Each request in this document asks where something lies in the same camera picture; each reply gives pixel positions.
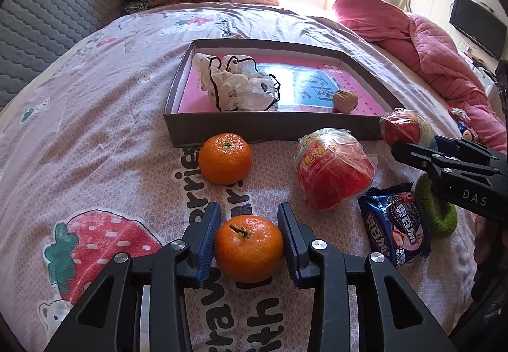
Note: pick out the strawberry printed bed sheet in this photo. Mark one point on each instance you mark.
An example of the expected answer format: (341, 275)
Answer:
(99, 130)

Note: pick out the pink pillow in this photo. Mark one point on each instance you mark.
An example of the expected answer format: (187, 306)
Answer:
(369, 14)

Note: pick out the orange without stem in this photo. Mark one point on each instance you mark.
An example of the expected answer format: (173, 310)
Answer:
(225, 159)

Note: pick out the small red blue snack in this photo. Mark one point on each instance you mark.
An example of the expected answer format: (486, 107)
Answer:
(405, 128)

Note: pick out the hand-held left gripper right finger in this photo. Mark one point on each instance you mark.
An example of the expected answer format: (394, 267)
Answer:
(286, 245)

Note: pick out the green hair scrunchie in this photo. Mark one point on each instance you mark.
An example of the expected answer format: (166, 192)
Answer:
(444, 226)

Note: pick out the small plush doll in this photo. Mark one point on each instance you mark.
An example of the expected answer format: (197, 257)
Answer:
(463, 124)

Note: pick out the walnut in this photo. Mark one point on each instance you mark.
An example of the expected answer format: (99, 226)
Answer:
(345, 101)

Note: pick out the black television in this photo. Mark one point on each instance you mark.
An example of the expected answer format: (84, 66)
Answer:
(476, 26)

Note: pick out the shallow grey cardboard box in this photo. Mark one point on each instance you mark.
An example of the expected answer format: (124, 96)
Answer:
(278, 126)

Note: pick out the person's right hand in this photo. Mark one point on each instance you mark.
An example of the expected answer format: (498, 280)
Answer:
(484, 241)

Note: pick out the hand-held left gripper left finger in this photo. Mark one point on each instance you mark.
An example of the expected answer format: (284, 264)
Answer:
(208, 241)

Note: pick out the blue cookie packet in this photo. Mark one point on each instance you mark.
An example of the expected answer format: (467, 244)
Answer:
(397, 225)

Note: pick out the pink quilt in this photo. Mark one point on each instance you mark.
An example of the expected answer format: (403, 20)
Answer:
(440, 50)

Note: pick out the orange with stem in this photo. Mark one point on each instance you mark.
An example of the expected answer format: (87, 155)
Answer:
(249, 251)

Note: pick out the large red snack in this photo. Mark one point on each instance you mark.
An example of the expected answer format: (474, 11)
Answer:
(335, 173)

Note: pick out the white television cabinet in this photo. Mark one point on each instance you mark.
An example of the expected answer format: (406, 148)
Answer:
(482, 72)

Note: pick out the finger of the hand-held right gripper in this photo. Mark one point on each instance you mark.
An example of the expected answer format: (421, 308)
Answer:
(408, 155)
(468, 147)

